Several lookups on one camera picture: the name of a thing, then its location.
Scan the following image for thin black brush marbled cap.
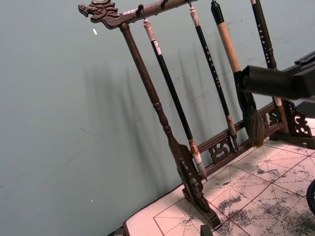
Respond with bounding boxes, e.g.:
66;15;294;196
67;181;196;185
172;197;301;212
189;6;240;152

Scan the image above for dark carved wooden brush rack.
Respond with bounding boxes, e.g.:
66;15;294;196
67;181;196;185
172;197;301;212
78;0;315;231

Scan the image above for black brush with marbled ends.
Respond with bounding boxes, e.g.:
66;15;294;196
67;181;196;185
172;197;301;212
143;19;208;180

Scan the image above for black round object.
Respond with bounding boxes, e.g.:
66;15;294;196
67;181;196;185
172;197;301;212
306;178;315;215

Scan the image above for large brush with beige handle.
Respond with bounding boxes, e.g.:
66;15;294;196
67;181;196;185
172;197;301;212
210;0;266;148

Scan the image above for dark green brush white characters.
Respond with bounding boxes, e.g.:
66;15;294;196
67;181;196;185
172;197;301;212
250;0;284;109

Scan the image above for white calligraphy mat red grid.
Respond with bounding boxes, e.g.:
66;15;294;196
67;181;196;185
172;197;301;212
123;138;315;236

